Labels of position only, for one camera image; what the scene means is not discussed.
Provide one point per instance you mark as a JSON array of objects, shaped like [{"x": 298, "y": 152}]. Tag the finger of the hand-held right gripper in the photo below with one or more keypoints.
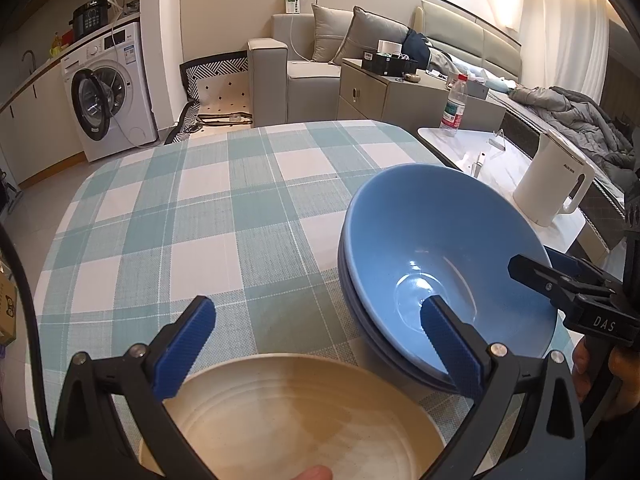
[
  {"x": 537, "y": 275},
  {"x": 580, "y": 267}
]

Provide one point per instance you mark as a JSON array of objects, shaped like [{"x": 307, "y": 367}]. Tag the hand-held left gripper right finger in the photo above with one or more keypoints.
[{"x": 450, "y": 350}]

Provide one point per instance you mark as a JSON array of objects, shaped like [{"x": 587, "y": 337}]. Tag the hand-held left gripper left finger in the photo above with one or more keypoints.
[{"x": 185, "y": 345}]

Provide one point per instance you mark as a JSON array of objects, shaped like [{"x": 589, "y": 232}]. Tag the large cream plate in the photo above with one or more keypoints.
[{"x": 300, "y": 410}]

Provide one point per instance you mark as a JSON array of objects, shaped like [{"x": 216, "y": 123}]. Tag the person's right hand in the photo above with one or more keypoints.
[{"x": 625, "y": 375}]

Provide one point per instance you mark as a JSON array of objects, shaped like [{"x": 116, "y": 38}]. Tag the person's left hand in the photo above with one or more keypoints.
[{"x": 310, "y": 474}]

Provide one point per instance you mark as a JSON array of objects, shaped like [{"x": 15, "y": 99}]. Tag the white electric kettle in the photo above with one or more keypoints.
[{"x": 547, "y": 180}]

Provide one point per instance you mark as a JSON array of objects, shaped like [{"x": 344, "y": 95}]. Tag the small white stick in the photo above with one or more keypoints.
[{"x": 479, "y": 165}]

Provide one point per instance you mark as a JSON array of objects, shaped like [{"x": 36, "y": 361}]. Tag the teal checked tablecloth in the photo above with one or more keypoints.
[{"x": 175, "y": 220}]

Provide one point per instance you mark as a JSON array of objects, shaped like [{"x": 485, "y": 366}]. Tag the small clear stand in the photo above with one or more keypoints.
[{"x": 497, "y": 141}]

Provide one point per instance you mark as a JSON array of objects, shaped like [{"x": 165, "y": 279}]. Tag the grey blanket on bed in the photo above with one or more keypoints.
[{"x": 575, "y": 120}]

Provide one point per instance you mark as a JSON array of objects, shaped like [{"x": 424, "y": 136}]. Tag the white marble side table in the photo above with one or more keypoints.
[{"x": 465, "y": 145}]

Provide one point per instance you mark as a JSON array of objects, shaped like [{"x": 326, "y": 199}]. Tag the cardboard box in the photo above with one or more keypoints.
[{"x": 6, "y": 305}]

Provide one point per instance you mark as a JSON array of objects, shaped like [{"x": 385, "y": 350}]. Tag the clear water bottle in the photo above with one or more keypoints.
[{"x": 454, "y": 110}]

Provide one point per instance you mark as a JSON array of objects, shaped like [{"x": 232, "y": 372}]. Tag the tissue box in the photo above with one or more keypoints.
[{"x": 478, "y": 89}]

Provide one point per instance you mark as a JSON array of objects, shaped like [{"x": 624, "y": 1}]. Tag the white curtain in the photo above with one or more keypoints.
[{"x": 565, "y": 35}]

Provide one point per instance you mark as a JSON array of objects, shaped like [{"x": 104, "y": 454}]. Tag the grey bedside cabinet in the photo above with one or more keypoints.
[{"x": 380, "y": 95}]

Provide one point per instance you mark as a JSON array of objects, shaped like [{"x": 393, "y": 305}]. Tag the beige bed headboard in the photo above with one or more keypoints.
[{"x": 470, "y": 40}]

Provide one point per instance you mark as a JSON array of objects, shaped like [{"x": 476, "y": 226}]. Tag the white washing machine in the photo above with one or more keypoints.
[{"x": 130, "y": 100}]

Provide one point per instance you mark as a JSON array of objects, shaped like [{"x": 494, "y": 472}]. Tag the black and white rug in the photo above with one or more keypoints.
[{"x": 215, "y": 90}]

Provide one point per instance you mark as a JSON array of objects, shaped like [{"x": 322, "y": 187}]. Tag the dark blue garment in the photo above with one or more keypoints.
[{"x": 416, "y": 47}]

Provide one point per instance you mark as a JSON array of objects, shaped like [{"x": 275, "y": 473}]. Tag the black tray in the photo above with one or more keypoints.
[{"x": 385, "y": 64}]

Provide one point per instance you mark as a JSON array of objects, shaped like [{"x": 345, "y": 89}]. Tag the kitchen base cabinets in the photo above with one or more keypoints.
[{"x": 35, "y": 125}]

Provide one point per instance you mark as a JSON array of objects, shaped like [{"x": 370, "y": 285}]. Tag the grey sofa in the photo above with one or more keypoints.
[{"x": 300, "y": 85}]

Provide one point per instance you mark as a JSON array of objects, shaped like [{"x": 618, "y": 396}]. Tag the grey cushion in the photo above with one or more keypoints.
[
  {"x": 370, "y": 35},
  {"x": 330, "y": 30}
]

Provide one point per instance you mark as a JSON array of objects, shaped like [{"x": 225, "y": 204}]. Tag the kitchen faucet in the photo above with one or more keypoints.
[{"x": 30, "y": 60}]

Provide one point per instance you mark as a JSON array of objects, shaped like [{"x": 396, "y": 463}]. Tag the yellow bottle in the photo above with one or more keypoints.
[{"x": 56, "y": 45}]

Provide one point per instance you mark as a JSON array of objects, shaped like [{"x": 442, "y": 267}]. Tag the black pressure cooker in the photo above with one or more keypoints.
[{"x": 90, "y": 17}]

